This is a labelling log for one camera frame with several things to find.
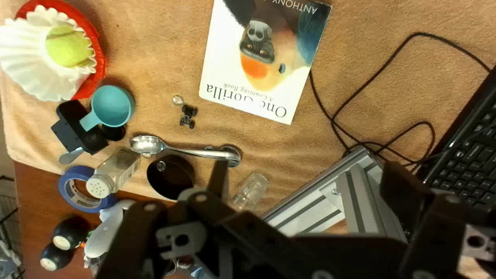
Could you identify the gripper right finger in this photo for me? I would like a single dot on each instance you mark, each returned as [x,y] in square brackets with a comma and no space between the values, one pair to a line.
[438,232]

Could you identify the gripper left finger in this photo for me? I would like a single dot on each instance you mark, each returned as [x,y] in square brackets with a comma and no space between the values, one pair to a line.
[135,232]

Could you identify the black ball with white spot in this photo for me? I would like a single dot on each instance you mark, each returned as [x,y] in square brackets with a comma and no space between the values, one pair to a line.
[71,232]
[56,257]

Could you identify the blue masking tape roll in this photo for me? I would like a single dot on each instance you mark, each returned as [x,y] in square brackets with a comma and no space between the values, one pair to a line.
[66,186]

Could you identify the blue ladle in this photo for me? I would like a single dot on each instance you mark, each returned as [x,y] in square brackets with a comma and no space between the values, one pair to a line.
[112,106]

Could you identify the green tennis ball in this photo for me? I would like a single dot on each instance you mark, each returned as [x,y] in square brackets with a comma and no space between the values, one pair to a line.
[68,46]

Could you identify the clear shaker with white lid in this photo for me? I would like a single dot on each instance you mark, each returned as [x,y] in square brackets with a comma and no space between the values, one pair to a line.
[116,170]

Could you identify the black round dish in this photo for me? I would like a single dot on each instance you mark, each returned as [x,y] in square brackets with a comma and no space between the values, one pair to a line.
[170,176]

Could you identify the black keyboard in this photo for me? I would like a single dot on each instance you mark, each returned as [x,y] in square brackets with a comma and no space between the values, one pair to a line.
[472,162]

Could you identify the silver metal spoon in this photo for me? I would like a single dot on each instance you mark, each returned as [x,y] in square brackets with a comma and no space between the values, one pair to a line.
[147,144]

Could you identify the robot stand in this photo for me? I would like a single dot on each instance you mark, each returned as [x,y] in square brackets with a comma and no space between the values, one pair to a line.
[329,201]

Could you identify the black plastic block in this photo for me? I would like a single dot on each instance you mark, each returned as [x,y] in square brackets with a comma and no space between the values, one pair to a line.
[71,130]

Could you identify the small black toy car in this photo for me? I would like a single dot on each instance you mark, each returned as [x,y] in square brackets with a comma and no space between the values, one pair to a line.
[188,115]

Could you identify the small clear glass bead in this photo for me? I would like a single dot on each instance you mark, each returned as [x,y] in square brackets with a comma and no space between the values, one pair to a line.
[178,100]

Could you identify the beige towel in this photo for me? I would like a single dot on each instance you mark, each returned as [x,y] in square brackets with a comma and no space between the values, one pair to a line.
[155,58]

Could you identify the picture book with ape cover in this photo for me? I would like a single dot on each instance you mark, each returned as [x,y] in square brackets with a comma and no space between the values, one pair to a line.
[228,58]

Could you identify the white paper coffee filter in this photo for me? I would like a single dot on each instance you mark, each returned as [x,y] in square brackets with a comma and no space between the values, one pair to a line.
[27,66]

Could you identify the red plastic bowl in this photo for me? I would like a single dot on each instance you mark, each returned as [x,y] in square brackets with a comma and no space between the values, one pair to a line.
[91,35]

